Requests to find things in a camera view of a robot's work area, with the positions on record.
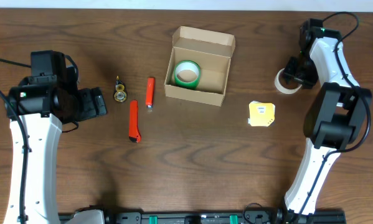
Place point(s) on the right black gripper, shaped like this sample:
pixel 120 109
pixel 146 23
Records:
pixel 294 72

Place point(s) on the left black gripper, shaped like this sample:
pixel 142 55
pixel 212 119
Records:
pixel 88 103

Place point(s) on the white masking tape roll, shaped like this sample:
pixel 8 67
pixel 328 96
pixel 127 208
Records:
pixel 281 88

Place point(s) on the yellow sticky note pad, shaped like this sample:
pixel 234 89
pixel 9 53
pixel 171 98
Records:
pixel 261 114

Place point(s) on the small orange lighter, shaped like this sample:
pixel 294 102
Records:
pixel 150 92

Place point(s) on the green tape roll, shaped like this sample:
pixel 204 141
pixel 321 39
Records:
pixel 187 74

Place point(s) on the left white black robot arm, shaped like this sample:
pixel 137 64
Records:
pixel 38 107

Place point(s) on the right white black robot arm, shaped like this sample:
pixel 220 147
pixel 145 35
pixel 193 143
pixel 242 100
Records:
pixel 333 121

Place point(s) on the long orange utility knife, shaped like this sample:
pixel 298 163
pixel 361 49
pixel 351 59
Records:
pixel 133 133

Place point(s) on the open brown cardboard box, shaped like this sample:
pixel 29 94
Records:
pixel 213 52

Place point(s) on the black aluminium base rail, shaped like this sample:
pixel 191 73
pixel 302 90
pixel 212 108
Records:
pixel 249 215

